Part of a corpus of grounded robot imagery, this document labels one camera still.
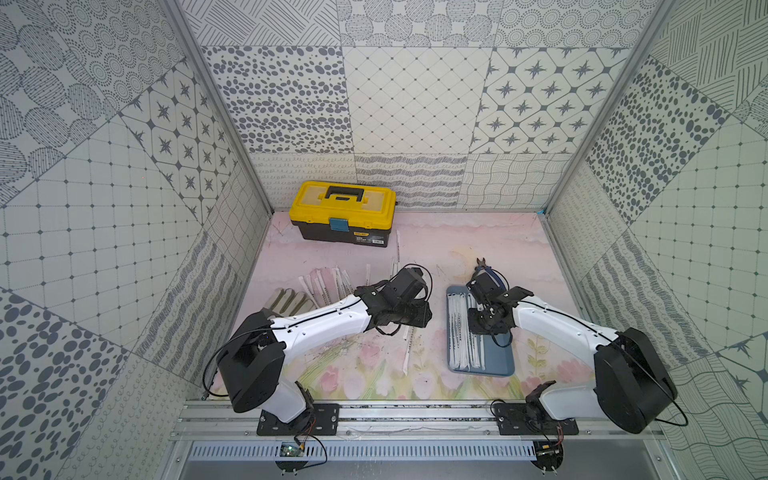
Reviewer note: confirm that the controller board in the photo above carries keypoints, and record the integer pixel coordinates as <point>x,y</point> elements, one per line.
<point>290,450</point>
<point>548,457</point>

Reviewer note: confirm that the left controller board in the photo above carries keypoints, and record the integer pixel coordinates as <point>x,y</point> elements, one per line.
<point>290,450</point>

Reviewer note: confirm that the pink floral table mat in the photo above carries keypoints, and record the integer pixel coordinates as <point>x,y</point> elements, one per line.
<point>413,365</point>

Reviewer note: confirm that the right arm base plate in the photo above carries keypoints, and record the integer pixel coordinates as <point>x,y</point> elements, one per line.
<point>524,419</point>

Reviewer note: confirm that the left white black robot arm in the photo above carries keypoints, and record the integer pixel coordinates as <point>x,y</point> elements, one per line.
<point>251,362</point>

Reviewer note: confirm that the blue handled pliers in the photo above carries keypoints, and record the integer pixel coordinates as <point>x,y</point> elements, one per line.
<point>483,268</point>

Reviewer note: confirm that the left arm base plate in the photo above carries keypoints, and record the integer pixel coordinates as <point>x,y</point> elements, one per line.
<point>321,419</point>

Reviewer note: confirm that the blue plastic storage tray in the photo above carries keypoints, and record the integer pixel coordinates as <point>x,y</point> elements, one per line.
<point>470,353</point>

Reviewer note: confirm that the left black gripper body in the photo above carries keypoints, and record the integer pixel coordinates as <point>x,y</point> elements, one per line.
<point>414,313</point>

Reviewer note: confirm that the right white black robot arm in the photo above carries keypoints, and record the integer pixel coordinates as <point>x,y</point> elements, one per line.
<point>630,385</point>

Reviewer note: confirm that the right controller board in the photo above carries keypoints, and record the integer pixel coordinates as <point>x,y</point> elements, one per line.
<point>548,457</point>

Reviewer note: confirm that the yellow black toolbox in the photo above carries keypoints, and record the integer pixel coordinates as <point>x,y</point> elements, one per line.
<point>344,213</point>

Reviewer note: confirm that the aluminium mounting rail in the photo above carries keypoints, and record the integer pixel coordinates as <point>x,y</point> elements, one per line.
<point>385,420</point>

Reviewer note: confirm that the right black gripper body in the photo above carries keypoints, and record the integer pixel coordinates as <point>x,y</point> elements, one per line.
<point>481,323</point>

